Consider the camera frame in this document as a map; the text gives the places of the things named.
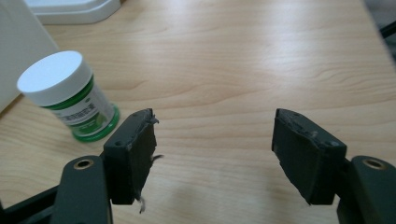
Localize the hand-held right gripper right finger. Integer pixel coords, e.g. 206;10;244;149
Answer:
271;107;396;224

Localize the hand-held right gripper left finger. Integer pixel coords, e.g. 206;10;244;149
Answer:
57;107;164;224

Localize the green white-capped medicine bottle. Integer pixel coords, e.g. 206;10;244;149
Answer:
16;50;120;143

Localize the black stand leg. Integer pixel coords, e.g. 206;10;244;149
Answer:
378;20;396;39

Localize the white box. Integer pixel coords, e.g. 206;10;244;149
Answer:
0;0;60;114

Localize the white tray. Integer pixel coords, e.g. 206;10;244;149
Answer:
23;0;122;25

